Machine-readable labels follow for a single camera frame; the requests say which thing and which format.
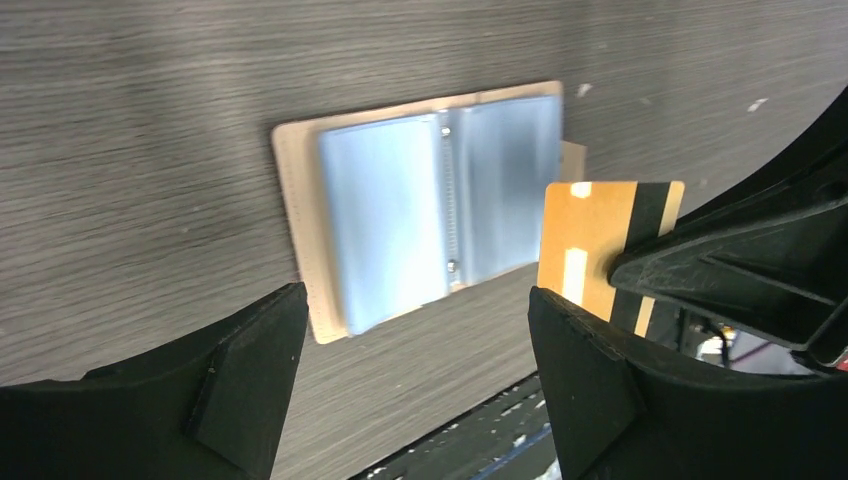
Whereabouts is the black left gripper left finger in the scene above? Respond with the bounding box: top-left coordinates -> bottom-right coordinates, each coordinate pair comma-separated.
1,283 -> 308,479

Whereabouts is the beige leather card holder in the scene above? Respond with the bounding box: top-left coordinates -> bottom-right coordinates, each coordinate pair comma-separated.
270,80 -> 585,344

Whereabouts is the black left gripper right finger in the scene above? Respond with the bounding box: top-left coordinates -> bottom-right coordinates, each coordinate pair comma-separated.
528,287 -> 847,479

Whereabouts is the gold card black stripe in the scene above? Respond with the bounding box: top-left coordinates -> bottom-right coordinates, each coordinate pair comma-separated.
536,181 -> 685,337

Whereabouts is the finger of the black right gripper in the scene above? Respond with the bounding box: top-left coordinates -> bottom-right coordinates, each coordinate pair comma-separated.
608,94 -> 847,371

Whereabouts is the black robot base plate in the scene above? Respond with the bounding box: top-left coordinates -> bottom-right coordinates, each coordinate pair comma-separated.
353,373 -> 560,480

